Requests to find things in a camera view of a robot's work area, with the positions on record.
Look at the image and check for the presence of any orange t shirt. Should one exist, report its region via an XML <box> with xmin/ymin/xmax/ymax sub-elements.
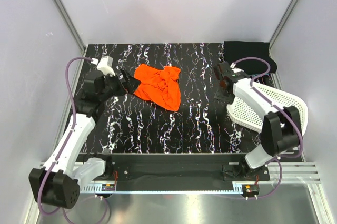
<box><xmin>134</xmin><ymin>64</ymin><xmax>181</xmax><ymax>111</ymax></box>

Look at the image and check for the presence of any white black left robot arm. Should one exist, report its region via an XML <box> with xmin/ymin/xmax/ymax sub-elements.
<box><xmin>28</xmin><ymin>70</ymin><xmax>141</xmax><ymax>209</ymax></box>

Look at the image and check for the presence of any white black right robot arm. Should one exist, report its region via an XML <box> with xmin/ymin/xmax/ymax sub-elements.
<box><xmin>213</xmin><ymin>62</ymin><xmax>308</xmax><ymax>177</ymax></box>

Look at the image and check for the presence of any white perforated plastic basket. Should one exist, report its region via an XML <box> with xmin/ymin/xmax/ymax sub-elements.
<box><xmin>227</xmin><ymin>79</ymin><xmax>309</xmax><ymax>134</ymax></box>

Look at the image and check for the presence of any folded black t shirt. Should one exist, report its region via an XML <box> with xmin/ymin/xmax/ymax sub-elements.
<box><xmin>223</xmin><ymin>41</ymin><xmax>277</xmax><ymax>75</ymax></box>

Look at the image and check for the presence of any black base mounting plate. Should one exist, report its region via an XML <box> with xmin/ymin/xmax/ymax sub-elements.
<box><xmin>78</xmin><ymin>152</ymin><xmax>270</xmax><ymax>192</ymax></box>

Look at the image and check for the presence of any right orange connector board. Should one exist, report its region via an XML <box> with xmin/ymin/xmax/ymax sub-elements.
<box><xmin>245</xmin><ymin>185</ymin><xmax>260</xmax><ymax>193</ymax></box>

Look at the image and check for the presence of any orange connector board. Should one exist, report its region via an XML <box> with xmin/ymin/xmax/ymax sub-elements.
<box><xmin>102</xmin><ymin>183</ymin><xmax>116</xmax><ymax>191</ymax></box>
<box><xmin>245</xmin><ymin>185</ymin><xmax>260</xmax><ymax>193</ymax></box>

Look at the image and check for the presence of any left orange connector board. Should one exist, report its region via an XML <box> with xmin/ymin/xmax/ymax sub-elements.
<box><xmin>102</xmin><ymin>183</ymin><xmax>116</xmax><ymax>191</ymax></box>

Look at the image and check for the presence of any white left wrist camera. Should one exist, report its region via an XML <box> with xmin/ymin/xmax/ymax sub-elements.
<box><xmin>96</xmin><ymin>56</ymin><xmax>116</xmax><ymax>76</ymax></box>

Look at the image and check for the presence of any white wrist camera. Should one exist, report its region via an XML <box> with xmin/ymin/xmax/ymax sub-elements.
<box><xmin>96</xmin><ymin>56</ymin><xmax>116</xmax><ymax>76</ymax></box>
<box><xmin>230</xmin><ymin>63</ymin><xmax>248</xmax><ymax>78</ymax></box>

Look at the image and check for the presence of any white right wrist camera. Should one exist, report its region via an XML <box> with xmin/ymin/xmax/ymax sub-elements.
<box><xmin>230</xmin><ymin>63</ymin><xmax>248</xmax><ymax>78</ymax></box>

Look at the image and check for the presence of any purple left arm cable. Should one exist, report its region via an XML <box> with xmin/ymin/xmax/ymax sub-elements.
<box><xmin>36</xmin><ymin>56</ymin><xmax>110</xmax><ymax>224</ymax></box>

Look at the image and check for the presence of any left aluminium corner post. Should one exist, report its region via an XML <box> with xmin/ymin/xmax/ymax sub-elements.
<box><xmin>52</xmin><ymin>0</ymin><xmax>86</xmax><ymax>54</ymax></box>

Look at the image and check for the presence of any aluminium corner post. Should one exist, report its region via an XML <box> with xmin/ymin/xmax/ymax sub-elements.
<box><xmin>269</xmin><ymin>0</ymin><xmax>299</xmax><ymax>49</ymax></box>
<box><xmin>52</xmin><ymin>0</ymin><xmax>86</xmax><ymax>54</ymax></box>

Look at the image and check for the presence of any aluminium front frame rail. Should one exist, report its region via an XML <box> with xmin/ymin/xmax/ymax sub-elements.
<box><xmin>34</xmin><ymin>162</ymin><xmax>322</xmax><ymax>196</ymax></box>

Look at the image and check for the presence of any right aluminium corner post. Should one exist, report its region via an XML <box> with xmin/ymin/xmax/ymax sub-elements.
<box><xmin>269</xmin><ymin>0</ymin><xmax>299</xmax><ymax>49</ymax></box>

